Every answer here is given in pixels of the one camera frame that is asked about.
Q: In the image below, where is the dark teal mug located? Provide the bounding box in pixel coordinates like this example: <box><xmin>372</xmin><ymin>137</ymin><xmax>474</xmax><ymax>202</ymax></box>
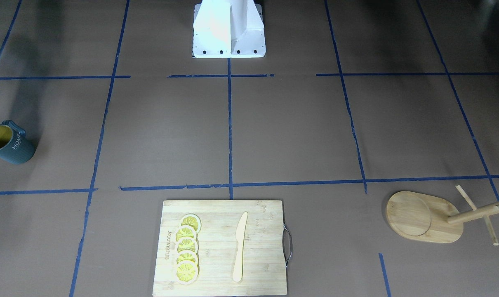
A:
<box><xmin>0</xmin><ymin>120</ymin><xmax>36</xmax><ymax>164</ymax></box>

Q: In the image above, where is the white pillar with base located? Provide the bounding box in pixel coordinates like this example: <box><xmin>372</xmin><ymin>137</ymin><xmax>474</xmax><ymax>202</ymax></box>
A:
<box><xmin>192</xmin><ymin>0</ymin><xmax>266</xmax><ymax>59</ymax></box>

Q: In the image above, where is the bamboo cutting board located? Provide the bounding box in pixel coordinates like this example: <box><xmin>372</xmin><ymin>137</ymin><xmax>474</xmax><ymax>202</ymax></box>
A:
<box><xmin>152</xmin><ymin>200</ymin><xmax>288</xmax><ymax>297</ymax></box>

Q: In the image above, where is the yellow plastic knife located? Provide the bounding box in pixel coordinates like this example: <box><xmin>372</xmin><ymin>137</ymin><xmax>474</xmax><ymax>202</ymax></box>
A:
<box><xmin>231</xmin><ymin>211</ymin><xmax>248</xmax><ymax>282</ymax></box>

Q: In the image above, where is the wooden cup rack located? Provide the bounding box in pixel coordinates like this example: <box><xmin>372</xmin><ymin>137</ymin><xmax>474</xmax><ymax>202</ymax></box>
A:
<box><xmin>385</xmin><ymin>185</ymin><xmax>499</xmax><ymax>246</ymax></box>

